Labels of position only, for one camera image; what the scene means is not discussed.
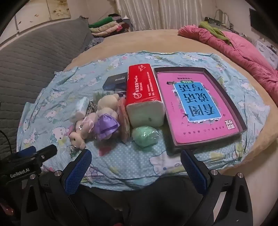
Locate pink book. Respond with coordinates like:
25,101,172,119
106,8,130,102
157,71,241,145

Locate white fluffy scrunchie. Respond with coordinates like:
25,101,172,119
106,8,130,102
93,91,113,102

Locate black wall television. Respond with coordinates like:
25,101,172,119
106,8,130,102
249,8,264,25

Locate red tissue pack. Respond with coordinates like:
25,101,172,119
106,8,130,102
125,64,165,127

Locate light green small tissue pack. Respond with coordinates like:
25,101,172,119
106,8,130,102
70,97,90,122

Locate black cable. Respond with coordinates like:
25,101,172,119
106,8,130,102
0,130,12,154

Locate white pleated curtain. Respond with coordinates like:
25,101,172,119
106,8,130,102
115,0,218,31

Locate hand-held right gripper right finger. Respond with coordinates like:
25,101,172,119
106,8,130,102
180,150,253,226

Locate grey quilted sofa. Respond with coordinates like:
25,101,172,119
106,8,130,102
0,17,96,159

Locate dark small box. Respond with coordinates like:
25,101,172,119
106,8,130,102
103,73,128,92

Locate pink plastic packet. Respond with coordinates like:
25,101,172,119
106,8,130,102
117,97,133,144

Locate white drawer cabinet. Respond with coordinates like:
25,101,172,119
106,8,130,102
255,40,278,70

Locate cluttered side table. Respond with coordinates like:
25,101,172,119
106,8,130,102
204,10,235,30

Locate leopard print scrunchie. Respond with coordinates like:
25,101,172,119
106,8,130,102
86,102,98,115

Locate dark floral cushion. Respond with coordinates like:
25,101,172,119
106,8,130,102
84,37,105,51

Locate floral wall panel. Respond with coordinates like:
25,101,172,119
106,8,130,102
13,0,118,29

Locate printed cartoon cat blanket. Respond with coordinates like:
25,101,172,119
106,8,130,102
16,51,271,193

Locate stack of folded clothes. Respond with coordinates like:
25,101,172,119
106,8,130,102
88,14,131,36

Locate dark cardboard box tray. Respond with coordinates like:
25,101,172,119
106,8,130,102
154,67,248,152

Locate small plush pink dress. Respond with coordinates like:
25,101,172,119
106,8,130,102
69,113,96,150

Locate plush bear purple dress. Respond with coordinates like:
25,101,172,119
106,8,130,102
94,93,121,142

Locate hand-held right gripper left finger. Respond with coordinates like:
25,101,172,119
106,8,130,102
21,149,98,226

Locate green soft ball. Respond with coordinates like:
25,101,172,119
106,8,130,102
132,126,160,148

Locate pink quilt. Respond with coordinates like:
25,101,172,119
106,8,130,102
178,25,278,100

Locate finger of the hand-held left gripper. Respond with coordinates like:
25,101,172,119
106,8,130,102
16,146,36,158
35,144,58,162

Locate green cloth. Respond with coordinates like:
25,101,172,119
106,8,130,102
199,21,231,45

